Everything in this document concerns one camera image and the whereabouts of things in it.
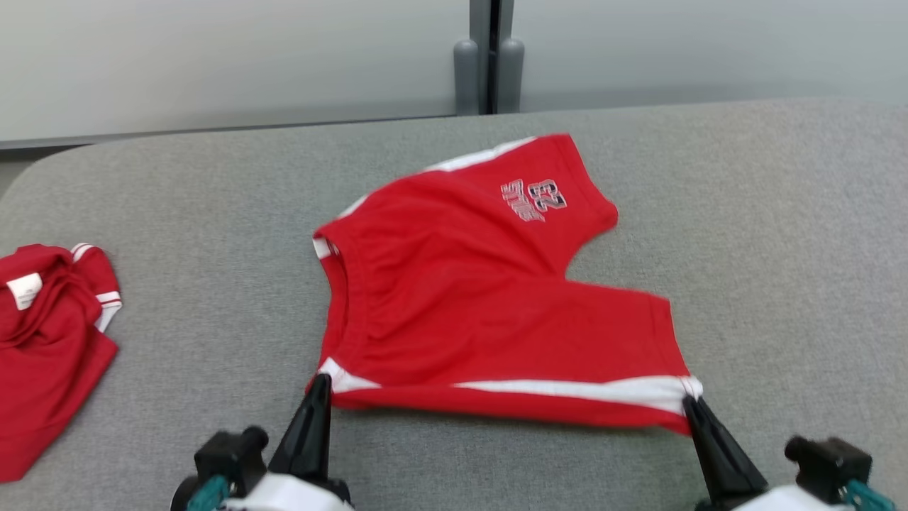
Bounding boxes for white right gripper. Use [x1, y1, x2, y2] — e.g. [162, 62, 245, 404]
[682, 397, 846, 511]

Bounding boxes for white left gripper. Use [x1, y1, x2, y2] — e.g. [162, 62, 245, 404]
[226, 374, 355, 511]

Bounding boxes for red shorts with white stripes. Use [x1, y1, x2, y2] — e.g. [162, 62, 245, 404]
[306, 133, 704, 435]

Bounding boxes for red Bulls basketball jersey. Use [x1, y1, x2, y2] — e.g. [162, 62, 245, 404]
[0, 243, 123, 483]

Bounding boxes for teal left camera connector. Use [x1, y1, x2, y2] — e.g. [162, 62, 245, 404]
[186, 474, 231, 511]

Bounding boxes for teal camera connector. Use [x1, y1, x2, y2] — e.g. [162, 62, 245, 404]
[843, 479, 898, 511]
[186, 474, 231, 511]

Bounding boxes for teal right camera connector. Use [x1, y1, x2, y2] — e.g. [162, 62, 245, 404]
[843, 479, 898, 511]

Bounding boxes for grey partition post with feet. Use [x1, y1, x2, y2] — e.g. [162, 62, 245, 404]
[453, 0, 526, 116]

